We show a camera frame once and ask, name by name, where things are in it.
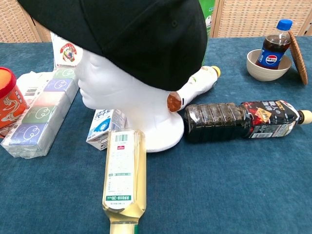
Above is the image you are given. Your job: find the woven bamboo folding screen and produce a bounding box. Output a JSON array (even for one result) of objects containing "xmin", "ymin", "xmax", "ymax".
[{"xmin": 0, "ymin": 0, "xmax": 312, "ymax": 43}]

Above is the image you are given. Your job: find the round woven rattan coaster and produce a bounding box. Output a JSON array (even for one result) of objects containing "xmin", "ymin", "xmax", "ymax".
[{"xmin": 288, "ymin": 30, "xmax": 309, "ymax": 85}]

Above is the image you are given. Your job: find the beige ceramic bowl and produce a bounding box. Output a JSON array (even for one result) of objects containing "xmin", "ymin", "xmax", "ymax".
[{"xmin": 246, "ymin": 49, "xmax": 293, "ymax": 82}]

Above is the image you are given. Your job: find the white wipes packet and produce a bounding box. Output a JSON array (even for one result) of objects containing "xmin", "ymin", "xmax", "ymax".
[{"xmin": 16, "ymin": 72, "xmax": 54, "ymax": 105}]

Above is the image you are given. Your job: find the black baseball cap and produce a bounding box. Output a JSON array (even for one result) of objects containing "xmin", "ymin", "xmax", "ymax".
[{"xmin": 17, "ymin": 0, "xmax": 208, "ymax": 91}]

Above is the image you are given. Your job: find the white sugar bag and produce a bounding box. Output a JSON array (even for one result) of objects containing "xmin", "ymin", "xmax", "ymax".
[{"xmin": 50, "ymin": 33, "xmax": 85, "ymax": 69}]

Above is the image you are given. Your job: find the blue table mat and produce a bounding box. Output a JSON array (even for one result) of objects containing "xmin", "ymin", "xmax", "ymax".
[{"xmin": 0, "ymin": 36, "xmax": 312, "ymax": 234}]

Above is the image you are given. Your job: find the dark coffee plastic bottle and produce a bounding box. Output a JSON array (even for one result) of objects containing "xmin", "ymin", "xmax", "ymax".
[{"xmin": 184, "ymin": 99, "xmax": 312, "ymax": 144}]

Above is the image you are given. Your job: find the white drink bottle yellow cap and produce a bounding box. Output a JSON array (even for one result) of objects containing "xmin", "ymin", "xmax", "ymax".
[{"xmin": 167, "ymin": 65, "xmax": 221, "ymax": 113}]

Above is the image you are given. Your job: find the white foam mannequin head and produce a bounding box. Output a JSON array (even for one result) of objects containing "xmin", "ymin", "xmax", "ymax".
[{"xmin": 74, "ymin": 47, "xmax": 185, "ymax": 153}]

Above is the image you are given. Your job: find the orange instant noodle cup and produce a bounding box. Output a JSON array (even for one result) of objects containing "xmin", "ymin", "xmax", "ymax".
[{"xmin": 0, "ymin": 67, "xmax": 28, "ymax": 137}]

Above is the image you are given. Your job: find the green chips can pink lid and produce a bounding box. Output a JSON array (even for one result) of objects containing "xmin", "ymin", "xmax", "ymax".
[{"xmin": 198, "ymin": 0, "xmax": 215, "ymax": 65}]

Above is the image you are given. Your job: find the cola bottle blue cap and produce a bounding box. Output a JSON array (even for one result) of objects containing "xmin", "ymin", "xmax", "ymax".
[{"xmin": 255, "ymin": 19, "xmax": 293, "ymax": 70}]

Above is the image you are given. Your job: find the pale yellow liquid bottle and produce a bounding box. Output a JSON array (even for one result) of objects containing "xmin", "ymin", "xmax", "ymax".
[{"xmin": 102, "ymin": 130, "xmax": 147, "ymax": 234}]

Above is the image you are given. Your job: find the small white blue milk carton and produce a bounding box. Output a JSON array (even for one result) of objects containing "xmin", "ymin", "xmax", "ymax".
[{"xmin": 86, "ymin": 109, "xmax": 127, "ymax": 151}]

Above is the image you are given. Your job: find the multicolour tissue pack bundle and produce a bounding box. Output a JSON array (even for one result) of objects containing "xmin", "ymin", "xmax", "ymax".
[{"xmin": 0, "ymin": 67, "xmax": 80, "ymax": 159}]

